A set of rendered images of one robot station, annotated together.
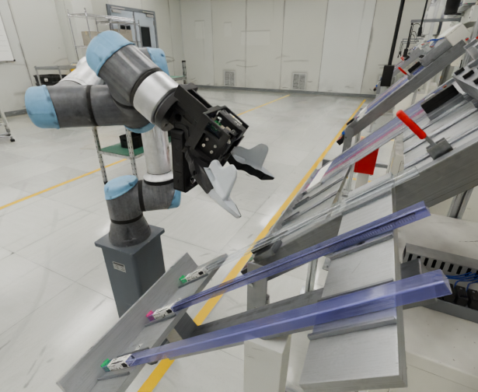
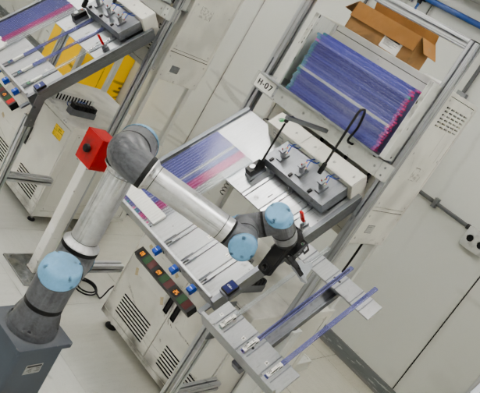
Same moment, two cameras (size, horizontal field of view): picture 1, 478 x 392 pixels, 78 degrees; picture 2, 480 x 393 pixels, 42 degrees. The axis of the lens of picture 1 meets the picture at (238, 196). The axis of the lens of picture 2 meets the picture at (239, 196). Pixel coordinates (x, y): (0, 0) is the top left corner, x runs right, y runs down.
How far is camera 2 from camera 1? 2.02 m
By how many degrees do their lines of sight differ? 76
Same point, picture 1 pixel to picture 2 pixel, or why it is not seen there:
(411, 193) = not seen: hidden behind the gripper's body
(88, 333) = not seen: outside the picture
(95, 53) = (289, 221)
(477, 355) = (271, 307)
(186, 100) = (300, 236)
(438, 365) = (268, 319)
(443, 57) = (137, 40)
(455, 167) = (312, 235)
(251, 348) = (293, 336)
